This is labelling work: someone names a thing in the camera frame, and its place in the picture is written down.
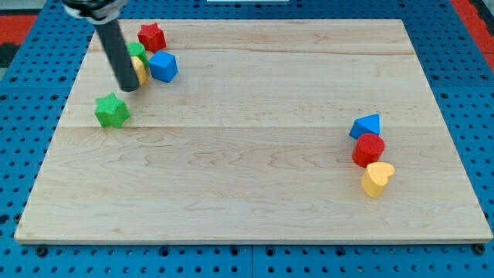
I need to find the blue cube block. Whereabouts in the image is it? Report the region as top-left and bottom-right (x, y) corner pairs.
(148, 50), (178, 83)

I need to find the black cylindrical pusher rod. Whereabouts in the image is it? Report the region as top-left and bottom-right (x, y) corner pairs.
(95, 19), (140, 92)

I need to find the red star block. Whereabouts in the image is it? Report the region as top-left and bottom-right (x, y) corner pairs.
(137, 23), (167, 53)

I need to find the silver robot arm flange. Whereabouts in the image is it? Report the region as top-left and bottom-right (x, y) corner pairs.
(62, 0), (128, 21)

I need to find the wooden board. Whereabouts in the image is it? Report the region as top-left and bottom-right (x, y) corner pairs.
(15, 19), (492, 245)

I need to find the yellow heart block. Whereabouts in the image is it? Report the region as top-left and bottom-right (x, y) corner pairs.
(360, 161), (395, 198)

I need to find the green cylinder block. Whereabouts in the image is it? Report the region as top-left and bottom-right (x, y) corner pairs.
(127, 42), (149, 69)

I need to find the green star block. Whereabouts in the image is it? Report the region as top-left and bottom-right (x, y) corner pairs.
(94, 93), (130, 128)

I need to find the blue triangular prism block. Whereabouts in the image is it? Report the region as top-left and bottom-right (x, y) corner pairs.
(349, 114), (381, 140)

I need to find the red cylinder block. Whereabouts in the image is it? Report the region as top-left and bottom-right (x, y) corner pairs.
(352, 133), (385, 168)

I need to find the yellow block behind rod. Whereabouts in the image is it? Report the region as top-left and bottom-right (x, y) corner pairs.
(131, 56), (148, 85)

